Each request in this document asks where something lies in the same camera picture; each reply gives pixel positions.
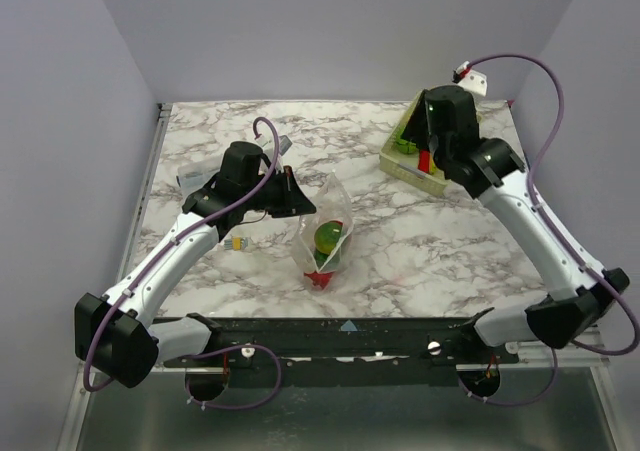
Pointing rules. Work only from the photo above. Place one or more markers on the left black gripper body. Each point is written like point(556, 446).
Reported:
point(273, 197)

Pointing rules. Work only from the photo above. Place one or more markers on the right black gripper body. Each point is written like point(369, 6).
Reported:
point(417, 128)

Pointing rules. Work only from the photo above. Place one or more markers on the green toy bell pepper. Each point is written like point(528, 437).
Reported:
point(327, 236)

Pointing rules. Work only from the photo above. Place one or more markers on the clear zip top bag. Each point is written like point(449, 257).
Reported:
point(332, 202)

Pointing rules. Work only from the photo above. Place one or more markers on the red toy bell pepper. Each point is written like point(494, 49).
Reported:
point(319, 280)

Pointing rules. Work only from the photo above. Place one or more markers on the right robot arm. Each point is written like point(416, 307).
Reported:
point(579, 288)

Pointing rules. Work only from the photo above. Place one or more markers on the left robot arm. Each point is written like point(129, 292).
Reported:
point(116, 332)

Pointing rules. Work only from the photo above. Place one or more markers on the red toy chili pepper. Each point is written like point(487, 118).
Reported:
point(425, 164)

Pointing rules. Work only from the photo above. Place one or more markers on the cream plastic basket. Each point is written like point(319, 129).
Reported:
point(404, 167)

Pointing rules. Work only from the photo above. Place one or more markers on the clear plastic screw box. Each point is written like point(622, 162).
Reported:
point(193, 176)

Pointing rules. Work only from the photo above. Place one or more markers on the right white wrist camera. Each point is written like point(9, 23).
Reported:
point(470, 80)

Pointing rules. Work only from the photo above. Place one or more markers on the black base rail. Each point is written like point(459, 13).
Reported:
point(338, 352)

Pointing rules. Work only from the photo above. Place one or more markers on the aluminium frame rail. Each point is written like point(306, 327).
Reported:
point(535, 354)

